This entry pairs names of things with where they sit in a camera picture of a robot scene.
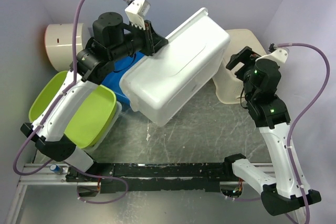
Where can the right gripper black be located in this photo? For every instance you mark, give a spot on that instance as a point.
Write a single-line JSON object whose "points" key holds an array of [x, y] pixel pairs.
{"points": [[243, 56]]}

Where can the green plastic basin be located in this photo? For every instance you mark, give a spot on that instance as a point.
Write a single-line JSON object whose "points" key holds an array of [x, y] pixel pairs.
{"points": [[91, 120]]}

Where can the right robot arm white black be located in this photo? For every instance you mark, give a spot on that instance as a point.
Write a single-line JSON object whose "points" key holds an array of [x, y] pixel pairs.
{"points": [[288, 190]]}

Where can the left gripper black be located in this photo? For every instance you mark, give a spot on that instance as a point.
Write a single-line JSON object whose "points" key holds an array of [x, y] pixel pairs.
{"points": [[154, 42]]}

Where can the white plastic tub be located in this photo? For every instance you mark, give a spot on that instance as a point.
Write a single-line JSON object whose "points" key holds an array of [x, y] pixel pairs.
{"points": [[160, 86]]}

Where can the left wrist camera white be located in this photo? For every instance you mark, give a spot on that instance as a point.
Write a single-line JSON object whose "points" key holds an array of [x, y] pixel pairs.
{"points": [[136, 12]]}

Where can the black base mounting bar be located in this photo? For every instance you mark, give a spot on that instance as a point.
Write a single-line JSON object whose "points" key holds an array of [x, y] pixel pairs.
{"points": [[155, 177]]}

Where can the blue plastic tray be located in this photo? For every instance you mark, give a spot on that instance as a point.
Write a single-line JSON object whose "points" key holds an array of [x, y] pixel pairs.
{"points": [[112, 80]]}

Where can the beige perforated plastic basket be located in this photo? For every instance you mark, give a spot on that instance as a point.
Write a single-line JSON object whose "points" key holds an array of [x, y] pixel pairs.
{"points": [[228, 87]]}

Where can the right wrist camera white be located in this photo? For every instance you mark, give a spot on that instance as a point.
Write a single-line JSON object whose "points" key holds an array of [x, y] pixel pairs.
{"points": [[278, 55]]}

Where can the clear plastic tray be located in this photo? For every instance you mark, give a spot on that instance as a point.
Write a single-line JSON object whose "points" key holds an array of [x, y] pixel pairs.
{"points": [[91, 149]]}

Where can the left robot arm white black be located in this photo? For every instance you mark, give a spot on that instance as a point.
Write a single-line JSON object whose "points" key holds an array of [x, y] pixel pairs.
{"points": [[112, 40]]}

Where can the white cylindrical container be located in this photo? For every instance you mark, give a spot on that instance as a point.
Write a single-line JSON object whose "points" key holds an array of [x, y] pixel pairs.
{"points": [[58, 43]]}

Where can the aluminium rail frame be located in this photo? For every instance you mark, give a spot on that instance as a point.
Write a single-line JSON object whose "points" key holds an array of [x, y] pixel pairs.
{"points": [[46, 198]]}

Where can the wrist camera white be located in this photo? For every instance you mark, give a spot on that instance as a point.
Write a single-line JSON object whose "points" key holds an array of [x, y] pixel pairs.
{"points": [[278, 55], [136, 12]]}

